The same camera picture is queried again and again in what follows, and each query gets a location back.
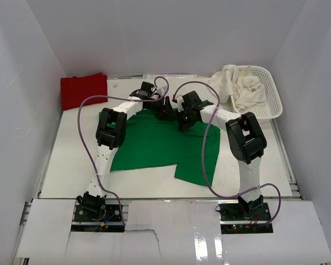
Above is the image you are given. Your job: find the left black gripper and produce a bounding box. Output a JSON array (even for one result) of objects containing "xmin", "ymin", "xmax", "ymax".
[{"xmin": 147, "ymin": 96, "xmax": 176, "ymax": 122}]

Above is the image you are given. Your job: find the green t shirt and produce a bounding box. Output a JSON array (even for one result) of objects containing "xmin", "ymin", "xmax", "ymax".
[{"xmin": 111, "ymin": 110, "xmax": 221, "ymax": 186}]

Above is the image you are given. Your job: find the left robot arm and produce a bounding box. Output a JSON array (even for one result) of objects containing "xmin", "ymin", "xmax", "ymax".
[{"xmin": 77, "ymin": 82, "xmax": 175, "ymax": 222}]

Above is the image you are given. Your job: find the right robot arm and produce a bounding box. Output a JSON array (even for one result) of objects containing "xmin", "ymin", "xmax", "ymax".
[{"xmin": 173, "ymin": 91, "xmax": 267, "ymax": 220}]

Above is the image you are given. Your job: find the paper label strip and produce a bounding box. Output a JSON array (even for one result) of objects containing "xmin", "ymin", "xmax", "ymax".
[{"xmin": 142, "ymin": 74, "xmax": 197, "ymax": 79}]

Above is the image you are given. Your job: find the cream white t shirt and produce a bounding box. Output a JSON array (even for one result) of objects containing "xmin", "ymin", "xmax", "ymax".
[{"xmin": 208, "ymin": 65, "xmax": 266, "ymax": 110}]

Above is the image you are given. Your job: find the white perforated plastic basket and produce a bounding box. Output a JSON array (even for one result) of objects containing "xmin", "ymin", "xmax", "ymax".
[{"xmin": 230, "ymin": 66, "xmax": 283, "ymax": 123}]

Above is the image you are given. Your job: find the folded red t shirt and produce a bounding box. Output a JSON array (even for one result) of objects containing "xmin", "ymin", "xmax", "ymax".
[{"xmin": 60, "ymin": 72, "xmax": 108, "ymax": 110}]

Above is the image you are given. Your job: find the white paper front cover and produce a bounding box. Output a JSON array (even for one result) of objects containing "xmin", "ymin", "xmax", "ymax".
[{"xmin": 17, "ymin": 199, "xmax": 331, "ymax": 264}]

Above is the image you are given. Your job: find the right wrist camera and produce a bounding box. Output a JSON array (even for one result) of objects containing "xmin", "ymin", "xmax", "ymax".
[{"xmin": 172, "ymin": 95, "xmax": 184, "ymax": 112}]

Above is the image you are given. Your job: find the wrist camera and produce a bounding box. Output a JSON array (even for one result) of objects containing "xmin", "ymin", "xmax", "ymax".
[
  {"xmin": 151, "ymin": 86, "xmax": 167, "ymax": 99},
  {"xmin": 172, "ymin": 95, "xmax": 184, "ymax": 112}
]

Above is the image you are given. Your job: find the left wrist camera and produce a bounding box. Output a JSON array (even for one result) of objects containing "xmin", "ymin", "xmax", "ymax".
[{"xmin": 151, "ymin": 86, "xmax": 167, "ymax": 99}]

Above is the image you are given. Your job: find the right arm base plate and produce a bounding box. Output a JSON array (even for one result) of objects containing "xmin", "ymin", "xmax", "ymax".
[{"xmin": 215, "ymin": 203, "xmax": 274, "ymax": 235}]

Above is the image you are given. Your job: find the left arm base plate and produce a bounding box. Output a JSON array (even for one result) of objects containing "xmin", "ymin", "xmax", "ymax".
[{"xmin": 71, "ymin": 204, "xmax": 125, "ymax": 233}]

